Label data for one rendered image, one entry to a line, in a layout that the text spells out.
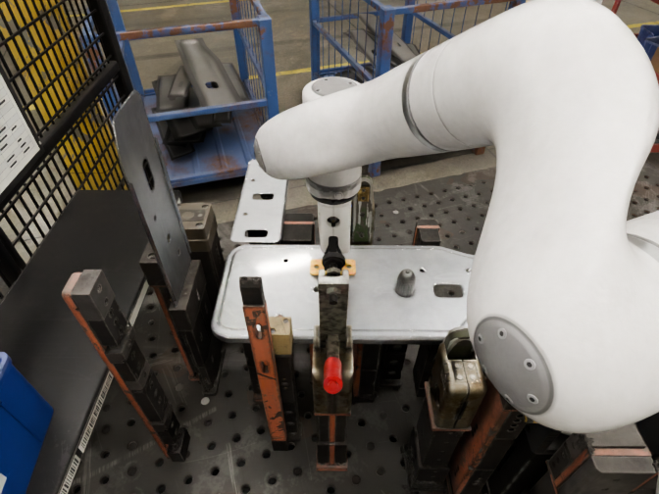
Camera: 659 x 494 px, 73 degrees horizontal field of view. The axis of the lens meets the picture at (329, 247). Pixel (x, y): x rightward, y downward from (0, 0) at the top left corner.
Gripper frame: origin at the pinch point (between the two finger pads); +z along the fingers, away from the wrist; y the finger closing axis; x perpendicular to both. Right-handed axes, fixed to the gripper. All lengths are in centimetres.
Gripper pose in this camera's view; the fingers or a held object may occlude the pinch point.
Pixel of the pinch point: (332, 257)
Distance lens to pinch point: 80.4
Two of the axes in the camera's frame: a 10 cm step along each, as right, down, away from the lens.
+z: 0.0, 7.2, 7.0
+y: 0.1, -7.0, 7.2
